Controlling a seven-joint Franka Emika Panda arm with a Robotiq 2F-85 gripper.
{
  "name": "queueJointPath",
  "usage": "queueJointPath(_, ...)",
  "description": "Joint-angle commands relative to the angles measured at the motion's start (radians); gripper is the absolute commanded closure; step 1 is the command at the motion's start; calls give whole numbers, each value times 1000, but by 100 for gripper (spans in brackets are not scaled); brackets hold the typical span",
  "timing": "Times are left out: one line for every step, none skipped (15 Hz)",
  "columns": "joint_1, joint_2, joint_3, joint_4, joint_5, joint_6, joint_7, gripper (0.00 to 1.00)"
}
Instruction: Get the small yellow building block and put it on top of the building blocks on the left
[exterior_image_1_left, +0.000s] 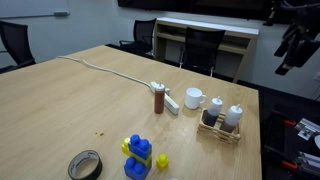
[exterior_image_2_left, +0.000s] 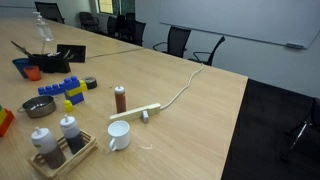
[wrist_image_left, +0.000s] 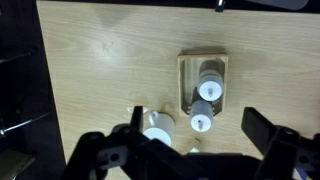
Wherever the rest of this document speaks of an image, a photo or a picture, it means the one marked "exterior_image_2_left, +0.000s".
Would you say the small yellow building block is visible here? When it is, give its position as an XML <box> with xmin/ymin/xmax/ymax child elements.
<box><xmin>64</xmin><ymin>100</ymin><xmax>74</xmax><ymax>112</ymax></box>

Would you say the yellow rectangular building block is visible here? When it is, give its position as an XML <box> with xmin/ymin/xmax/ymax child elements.
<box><xmin>65</xmin><ymin>80</ymin><xmax>88</xmax><ymax>97</ymax></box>

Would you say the lower blue building block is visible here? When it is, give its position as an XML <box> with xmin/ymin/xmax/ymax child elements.
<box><xmin>65</xmin><ymin>93</ymin><xmax>84</xmax><ymax>105</ymax></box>

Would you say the blue square building block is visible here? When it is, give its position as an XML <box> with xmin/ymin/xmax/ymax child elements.
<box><xmin>64</xmin><ymin>76</ymin><xmax>80</xmax><ymax>90</ymax></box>

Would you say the long blue building block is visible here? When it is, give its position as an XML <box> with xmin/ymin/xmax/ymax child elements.
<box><xmin>38</xmin><ymin>83</ymin><xmax>64</xmax><ymax>96</ymax></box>

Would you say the red orange building block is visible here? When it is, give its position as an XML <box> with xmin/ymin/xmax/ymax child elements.
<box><xmin>0</xmin><ymin>108</ymin><xmax>14</xmax><ymax>137</ymax></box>

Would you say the yellow block on stack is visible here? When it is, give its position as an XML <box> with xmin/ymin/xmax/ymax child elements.
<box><xmin>0</xmin><ymin>109</ymin><xmax>7</xmax><ymax>126</ymax></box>

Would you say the cream power strip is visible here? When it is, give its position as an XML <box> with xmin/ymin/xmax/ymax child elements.
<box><xmin>110</xmin><ymin>103</ymin><xmax>161</xmax><ymax>121</ymax></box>

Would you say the white plug adapter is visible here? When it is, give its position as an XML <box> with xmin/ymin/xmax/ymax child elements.
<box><xmin>142</xmin><ymin>110</ymin><xmax>149</xmax><ymax>123</ymax></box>

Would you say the red sauce squeeze bottle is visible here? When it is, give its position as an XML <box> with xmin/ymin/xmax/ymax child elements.
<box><xmin>114</xmin><ymin>86</ymin><xmax>126</xmax><ymax>113</ymax></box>

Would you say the black office chair near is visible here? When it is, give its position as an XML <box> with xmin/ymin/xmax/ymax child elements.
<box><xmin>165</xmin><ymin>26</ymin><xmax>191</xmax><ymax>58</ymax></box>

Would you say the black office chair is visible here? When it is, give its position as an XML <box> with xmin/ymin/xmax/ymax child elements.
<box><xmin>165</xmin><ymin>26</ymin><xmax>191</xmax><ymax>58</ymax></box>
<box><xmin>188</xmin><ymin>36</ymin><xmax>225</xmax><ymax>66</ymax></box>
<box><xmin>35</xmin><ymin>1</ymin><xmax>65</xmax><ymax>24</ymax></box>

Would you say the white ceramic mug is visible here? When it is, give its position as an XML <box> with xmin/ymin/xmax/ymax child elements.
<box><xmin>108</xmin><ymin>120</ymin><xmax>130</xmax><ymax>151</ymax></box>

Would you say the black tape roll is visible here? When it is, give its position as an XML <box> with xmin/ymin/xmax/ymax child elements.
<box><xmin>83</xmin><ymin>77</ymin><xmax>97</xmax><ymax>89</ymax></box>

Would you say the black chair group back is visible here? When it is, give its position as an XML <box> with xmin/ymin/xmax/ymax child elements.
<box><xmin>107</xmin><ymin>13</ymin><xmax>146</xmax><ymax>46</ymax></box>

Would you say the black office chair right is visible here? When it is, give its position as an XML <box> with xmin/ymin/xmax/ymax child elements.
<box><xmin>188</xmin><ymin>36</ymin><xmax>225</xmax><ymax>66</ymax></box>

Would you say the wooden slatted tray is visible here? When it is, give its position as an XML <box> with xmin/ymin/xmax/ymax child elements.
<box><xmin>27</xmin><ymin>129</ymin><xmax>99</xmax><ymax>180</ymax></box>

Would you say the black tablet device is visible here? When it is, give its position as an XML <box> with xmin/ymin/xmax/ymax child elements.
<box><xmin>57</xmin><ymin>44</ymin><xmax>86</xmax><ymax>63</ymax></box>

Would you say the right brown sauce bottle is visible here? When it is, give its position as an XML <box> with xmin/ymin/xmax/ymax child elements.
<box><xmin>60</xmin><ymin>114</ymin><xmax>85</xmax><ymax>154</ymax></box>

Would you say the brown sauce bottle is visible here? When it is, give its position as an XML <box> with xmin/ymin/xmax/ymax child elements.
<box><xmin>60</xmin><ymin>114</ymin><xmax>85</xmax><ymax>154</ymax></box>
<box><xmin>31</xmin><ymin>127</ymin><xmax>66</xmax><ymax>169</ymax></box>

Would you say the black chair by window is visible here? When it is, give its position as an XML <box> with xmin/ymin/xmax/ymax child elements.
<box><xmin>79</xmin><ymin>12</ymin><xmax>99</xmax><ymax>32</ymax></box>

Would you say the black utensil bin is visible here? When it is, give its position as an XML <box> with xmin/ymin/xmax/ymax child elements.
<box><xmin>29</xmin><ymin>54</ymin><xmax>71</xmax><ymax>73</ymax></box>

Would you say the left brown sauce bottle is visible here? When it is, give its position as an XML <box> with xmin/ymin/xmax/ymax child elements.
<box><xmin>31</xmin><ymin>127</ymin><xmax>66</xmax><ymax>169</ymax></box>

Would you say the orange plastic cup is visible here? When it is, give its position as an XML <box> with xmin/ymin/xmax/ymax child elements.
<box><xmin>23</xmin><ymin>66</ymin><xmax>41</xmax><ymax>81</ymax></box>

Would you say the clear sanitizer pump bottle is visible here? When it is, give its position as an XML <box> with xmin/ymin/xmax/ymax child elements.
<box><xmin>35</xmin><ymin>12</ymin><xmax>53</xmax><ymax>42</ymax></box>

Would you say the black office chair far left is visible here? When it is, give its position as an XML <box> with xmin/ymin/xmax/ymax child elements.
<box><xmin>35</xmin><ymin>1</ymin><xmax>65</xmax><ymax>24</ymax></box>

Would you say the blue plastic cup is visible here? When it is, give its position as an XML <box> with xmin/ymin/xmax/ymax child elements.
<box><xmin>12</xmin><ymin>58</ymin><xmax>31</xmax><ymax>78</ymax></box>

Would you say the black chair at right edge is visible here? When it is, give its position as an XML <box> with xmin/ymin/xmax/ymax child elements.
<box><xmin>281</xmin><ymin>98</ymin><xmax>320</xmax><ymax>162</ymax></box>

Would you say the white power strip cable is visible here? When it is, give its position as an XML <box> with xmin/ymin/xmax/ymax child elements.
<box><xmin>159</xmin><ymin>62</ymin><xmax>205</xmax><ymax>111</ymax></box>

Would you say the steel pot with handles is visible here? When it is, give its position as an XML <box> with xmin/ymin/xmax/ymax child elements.
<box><xmin>18</xmin><ymin>95</ymin><xmax>56</xmax><ymax>118</ymax></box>

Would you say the wall whiteboard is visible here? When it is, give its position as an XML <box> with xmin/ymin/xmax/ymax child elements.
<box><xmin>160</xmin><ymin>0</ymin><xmax>320</xmax><ymax>49</ymax></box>

